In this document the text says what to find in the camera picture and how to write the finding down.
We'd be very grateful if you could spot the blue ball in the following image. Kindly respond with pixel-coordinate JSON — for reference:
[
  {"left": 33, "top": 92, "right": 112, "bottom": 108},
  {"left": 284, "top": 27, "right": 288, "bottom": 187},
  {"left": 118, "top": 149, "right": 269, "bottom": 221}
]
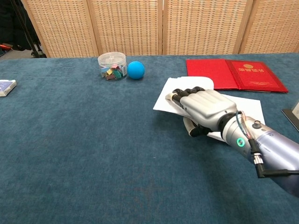
[{"left": 127, "top": 61, "right": 146, "bottom": 80}]

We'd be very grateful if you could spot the black framed object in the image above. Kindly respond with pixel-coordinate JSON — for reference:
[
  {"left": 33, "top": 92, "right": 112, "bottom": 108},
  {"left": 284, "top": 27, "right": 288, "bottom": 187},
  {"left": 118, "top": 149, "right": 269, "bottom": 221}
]
[{"left": 281, "top": 99, "right": 299, "bottom": 131}]

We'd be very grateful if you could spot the white book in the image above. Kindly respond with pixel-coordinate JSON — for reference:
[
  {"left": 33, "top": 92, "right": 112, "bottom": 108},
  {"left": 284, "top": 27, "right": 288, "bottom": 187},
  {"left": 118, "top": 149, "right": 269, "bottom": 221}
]
[{"left": 153, "top": 76, "right": 266, "bottom": 144}]

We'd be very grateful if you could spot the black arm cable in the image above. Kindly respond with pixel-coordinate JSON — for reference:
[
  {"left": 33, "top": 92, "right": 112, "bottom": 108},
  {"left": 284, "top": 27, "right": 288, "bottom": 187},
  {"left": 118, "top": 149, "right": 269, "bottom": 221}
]
[{"left": 248, "top": 138, "right": 299, "bottom": 179}]

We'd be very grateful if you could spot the woven wooden folding screen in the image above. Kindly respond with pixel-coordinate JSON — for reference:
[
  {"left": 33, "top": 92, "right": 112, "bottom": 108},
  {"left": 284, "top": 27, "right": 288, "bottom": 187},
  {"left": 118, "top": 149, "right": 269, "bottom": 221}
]
[{"left": 20, "top": 0, "right": 299, "bottom": 58}]

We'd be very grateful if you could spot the black tripod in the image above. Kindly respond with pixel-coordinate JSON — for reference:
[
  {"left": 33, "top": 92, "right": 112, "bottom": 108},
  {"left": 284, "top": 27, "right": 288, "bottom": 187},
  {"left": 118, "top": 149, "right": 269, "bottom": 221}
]
[{"left": 9, "top": 0, "right": 47, "bottom": 58}]

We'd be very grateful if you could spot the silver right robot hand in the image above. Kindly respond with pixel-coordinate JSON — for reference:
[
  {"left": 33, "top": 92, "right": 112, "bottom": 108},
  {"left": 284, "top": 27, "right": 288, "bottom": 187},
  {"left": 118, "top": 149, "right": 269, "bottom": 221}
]
[{"left": 165, "top": 86, "right": 238, "bottom": 138}]

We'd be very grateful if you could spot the clear jar of binder clips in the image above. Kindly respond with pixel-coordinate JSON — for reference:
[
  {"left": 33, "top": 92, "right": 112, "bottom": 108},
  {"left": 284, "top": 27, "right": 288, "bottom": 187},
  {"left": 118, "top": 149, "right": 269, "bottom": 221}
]
[{"left": 97, "top": 51, "right": 128, "bottom": 82}]

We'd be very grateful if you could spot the red certificate folder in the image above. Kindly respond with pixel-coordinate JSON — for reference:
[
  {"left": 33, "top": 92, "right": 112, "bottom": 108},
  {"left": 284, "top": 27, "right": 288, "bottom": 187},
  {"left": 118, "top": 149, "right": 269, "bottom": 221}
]
[{"left": 185, "top": 59, "right": 289, "bottom": 94}]

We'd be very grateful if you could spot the blue and white card box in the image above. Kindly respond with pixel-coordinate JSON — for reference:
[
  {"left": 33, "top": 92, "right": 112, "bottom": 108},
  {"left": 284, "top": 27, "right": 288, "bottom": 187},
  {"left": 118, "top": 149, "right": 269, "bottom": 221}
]
[{"left": 0, "top": 79, "right": 17, "bottom": 98}]

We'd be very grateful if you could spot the blue velvet tablecloth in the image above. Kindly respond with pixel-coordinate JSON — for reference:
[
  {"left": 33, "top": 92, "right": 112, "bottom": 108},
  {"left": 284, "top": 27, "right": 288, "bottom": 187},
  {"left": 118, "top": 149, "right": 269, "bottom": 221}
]
[{"left": 0, "top": 53, "right": 299, "bottom": 224}]

